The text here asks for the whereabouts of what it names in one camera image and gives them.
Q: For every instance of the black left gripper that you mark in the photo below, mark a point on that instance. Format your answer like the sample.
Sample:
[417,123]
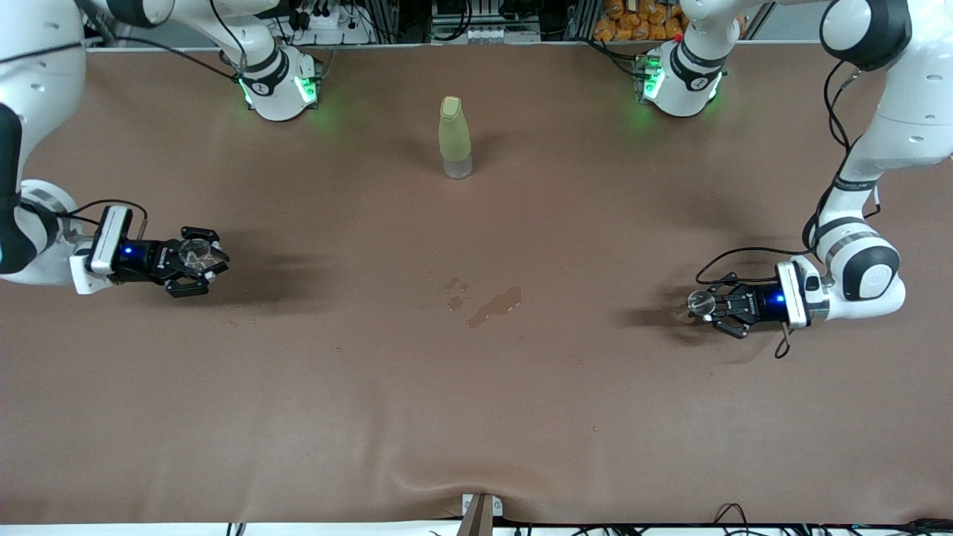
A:
[759,304]

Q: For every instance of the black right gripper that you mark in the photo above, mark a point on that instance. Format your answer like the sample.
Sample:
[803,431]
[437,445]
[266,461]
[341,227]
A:
[149,258]

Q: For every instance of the clear glass measuring cup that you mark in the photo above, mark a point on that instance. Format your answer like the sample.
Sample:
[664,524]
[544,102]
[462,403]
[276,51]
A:
[201,253]

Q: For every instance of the steel jigger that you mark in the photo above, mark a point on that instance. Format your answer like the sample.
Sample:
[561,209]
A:
[701,303]

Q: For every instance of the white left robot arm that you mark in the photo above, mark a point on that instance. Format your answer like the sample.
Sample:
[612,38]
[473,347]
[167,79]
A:
[916,112]

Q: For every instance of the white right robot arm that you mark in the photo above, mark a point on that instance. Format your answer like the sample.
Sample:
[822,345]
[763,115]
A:
[30,74]

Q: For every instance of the large brown liquid puddle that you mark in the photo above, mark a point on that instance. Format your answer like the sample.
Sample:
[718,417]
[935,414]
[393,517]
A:
[495,305]

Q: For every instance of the small brown liquid puddle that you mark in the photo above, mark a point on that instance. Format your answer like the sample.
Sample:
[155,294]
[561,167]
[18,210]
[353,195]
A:
[455,303]

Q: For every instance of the white power strip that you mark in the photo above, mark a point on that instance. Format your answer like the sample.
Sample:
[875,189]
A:
[331,22]

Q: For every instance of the yellow-green frosted bottle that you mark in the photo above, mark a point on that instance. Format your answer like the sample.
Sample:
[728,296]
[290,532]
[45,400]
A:
[454,134]

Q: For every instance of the orange snack bags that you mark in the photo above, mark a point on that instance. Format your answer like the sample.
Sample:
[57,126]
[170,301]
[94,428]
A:
[640,22]

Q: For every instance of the white port strip device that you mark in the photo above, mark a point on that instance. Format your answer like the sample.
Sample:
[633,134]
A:
[484,35]

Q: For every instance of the metal table edge bracket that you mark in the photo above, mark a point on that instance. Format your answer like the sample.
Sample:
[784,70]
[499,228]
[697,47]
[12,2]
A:
[480,521]

